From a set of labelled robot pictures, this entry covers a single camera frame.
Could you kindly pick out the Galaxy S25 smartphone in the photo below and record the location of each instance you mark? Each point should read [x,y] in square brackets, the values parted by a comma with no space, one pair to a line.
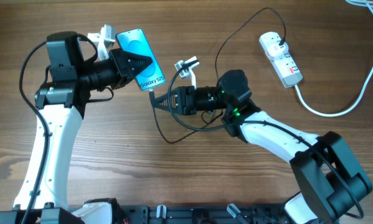
[135,41]

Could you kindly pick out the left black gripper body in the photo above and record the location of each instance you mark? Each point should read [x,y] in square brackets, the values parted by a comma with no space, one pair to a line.
[118,75]

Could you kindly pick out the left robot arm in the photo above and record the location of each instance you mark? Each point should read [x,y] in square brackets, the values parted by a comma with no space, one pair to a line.
[59,106]

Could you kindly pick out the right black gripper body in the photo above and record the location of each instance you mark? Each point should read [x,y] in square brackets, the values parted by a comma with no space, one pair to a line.
[191,99]

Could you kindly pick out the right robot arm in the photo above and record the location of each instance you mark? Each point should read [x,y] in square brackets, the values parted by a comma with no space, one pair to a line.
[330,178]

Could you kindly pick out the white power strip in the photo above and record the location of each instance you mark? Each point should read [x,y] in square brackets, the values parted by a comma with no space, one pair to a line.
[284,65]

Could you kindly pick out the white USB charger plug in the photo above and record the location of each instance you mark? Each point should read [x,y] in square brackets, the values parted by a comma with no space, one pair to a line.
[276,50]

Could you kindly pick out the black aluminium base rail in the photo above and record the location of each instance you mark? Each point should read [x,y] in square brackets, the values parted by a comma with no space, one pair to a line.
[273,213]

